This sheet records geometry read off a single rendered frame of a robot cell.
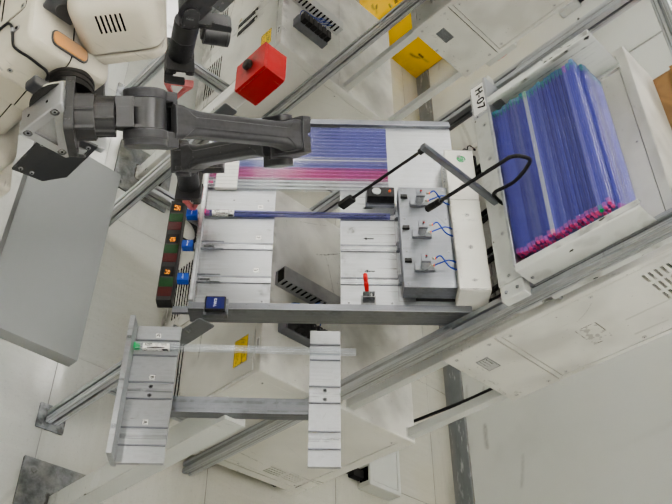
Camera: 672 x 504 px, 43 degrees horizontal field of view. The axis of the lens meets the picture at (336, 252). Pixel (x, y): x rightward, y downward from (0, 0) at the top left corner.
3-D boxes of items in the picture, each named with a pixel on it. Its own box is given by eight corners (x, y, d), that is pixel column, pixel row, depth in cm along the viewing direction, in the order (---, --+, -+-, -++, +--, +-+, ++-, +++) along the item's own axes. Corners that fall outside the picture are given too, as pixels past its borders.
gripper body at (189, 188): (204, 175, 229) (201, 155, 223) (200, 203, 222) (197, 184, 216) (179, 174, 229) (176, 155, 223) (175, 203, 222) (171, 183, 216)
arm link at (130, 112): (105, 95, 146) (106, 126, 146) (165, 95, 148) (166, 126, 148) (110, 105, 155) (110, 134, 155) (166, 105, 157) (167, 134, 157)
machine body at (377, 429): (132, 442, 268) (258, 369, 234) (160, 267, 312) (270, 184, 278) (285, 499, 304) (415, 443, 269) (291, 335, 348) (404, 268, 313)
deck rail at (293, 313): (190, 322, 216) (187, 308, 211) (191, 315, 217) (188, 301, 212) (469, 326, 217) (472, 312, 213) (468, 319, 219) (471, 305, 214)
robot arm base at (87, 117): (66, 73, 147) (62, 126, 141) (114, 74, 149) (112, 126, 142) (72, 107, 154) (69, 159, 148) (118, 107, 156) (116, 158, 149)
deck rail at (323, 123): (213, 136, 258) (212, 121, 254) (214, 132, 260) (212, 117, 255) (447, 141, 260) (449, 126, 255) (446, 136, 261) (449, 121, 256)
